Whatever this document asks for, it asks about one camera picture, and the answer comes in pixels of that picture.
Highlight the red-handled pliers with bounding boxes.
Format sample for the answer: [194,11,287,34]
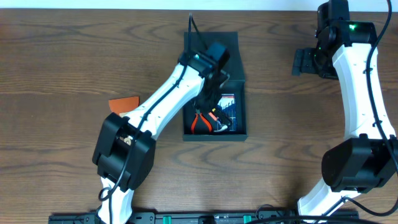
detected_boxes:
[190,110,213,134]

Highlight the precision screwdriver set case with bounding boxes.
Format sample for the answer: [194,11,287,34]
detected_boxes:
[218,93,237,131]

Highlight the black yellow screwdriver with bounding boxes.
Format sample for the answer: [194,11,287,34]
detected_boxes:
[211,108,233,127]

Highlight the small black-handled claw hammer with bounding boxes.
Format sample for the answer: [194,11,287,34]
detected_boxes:
[208,112,230,133]

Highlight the dark green box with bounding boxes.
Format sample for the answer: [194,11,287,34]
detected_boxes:
[182,32,248,142]

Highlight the orange scraper wooden handle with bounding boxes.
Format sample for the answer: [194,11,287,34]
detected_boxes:
[108,96,141,146]

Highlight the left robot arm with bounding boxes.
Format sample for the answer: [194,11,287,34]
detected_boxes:
[92,42,230,223]

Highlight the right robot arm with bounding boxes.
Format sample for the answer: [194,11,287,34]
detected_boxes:
[292,0,397,223]

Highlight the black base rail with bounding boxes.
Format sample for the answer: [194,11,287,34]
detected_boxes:
[48,208,360,224]

